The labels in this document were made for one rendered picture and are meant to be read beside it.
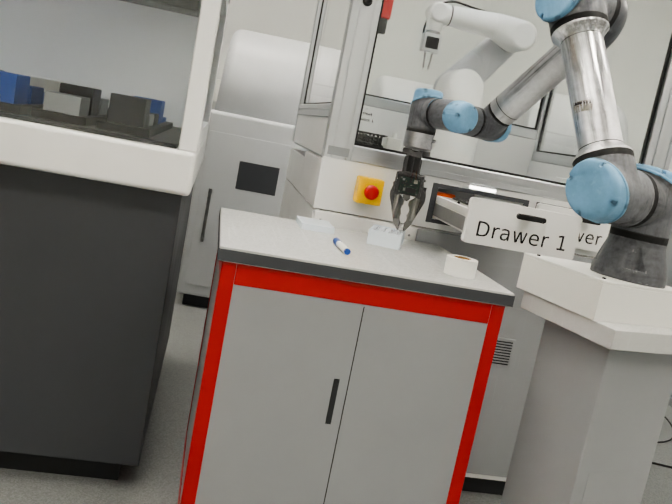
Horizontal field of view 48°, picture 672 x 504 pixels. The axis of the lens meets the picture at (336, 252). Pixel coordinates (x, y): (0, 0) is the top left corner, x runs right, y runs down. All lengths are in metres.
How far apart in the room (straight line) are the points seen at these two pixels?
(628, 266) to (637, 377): 0.22
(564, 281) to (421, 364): 0.34
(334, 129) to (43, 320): 0.90
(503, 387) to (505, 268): 0.37
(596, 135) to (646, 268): 0.29
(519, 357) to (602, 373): 0.80
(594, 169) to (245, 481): 0.94
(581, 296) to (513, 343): 0.79
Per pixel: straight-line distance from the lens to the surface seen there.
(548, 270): 1.64
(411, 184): 1.91
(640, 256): 1.62
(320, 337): 1.55
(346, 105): 2.09
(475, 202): 1.83
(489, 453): 2.44
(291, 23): 5.39
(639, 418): 1.69
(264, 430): 1.61
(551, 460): 1.69
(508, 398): 2.38
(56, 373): 2.04
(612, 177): 1.49
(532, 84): 1.87
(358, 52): 2.10
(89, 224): 1.93
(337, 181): 2.09
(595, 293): 1.53
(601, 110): 1.57
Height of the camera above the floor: 1.02
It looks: 9 degrees down
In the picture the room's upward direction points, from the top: 11 degrees clockwise
